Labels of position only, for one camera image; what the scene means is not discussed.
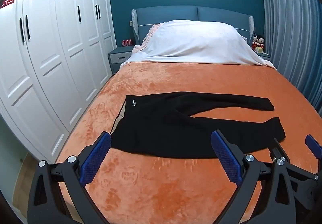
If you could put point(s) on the orange plush blanket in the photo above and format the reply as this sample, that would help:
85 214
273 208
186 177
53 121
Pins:
163 183

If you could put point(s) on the white bed sheet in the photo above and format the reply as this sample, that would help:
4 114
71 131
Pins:
201 40

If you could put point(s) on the white wardrobe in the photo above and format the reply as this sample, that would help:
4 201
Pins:
57 50

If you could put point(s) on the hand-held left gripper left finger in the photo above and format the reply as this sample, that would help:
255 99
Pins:
96 156

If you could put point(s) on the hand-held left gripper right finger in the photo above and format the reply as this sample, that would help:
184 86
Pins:
227 157

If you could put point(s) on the blue upholstered bed headboard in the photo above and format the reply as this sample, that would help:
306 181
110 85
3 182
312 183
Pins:
163 14

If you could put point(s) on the yellow box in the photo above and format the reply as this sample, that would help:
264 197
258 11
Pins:
258 49

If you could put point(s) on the black pants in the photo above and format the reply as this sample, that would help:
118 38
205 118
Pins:
163 126

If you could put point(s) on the blue grey nightstand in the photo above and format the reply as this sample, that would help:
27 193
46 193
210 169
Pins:
119 59
264 55

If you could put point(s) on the grey blue curtain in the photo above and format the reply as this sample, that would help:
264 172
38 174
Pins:
291 38

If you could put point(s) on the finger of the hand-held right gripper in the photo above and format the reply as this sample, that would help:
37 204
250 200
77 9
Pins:
278 147
313 144

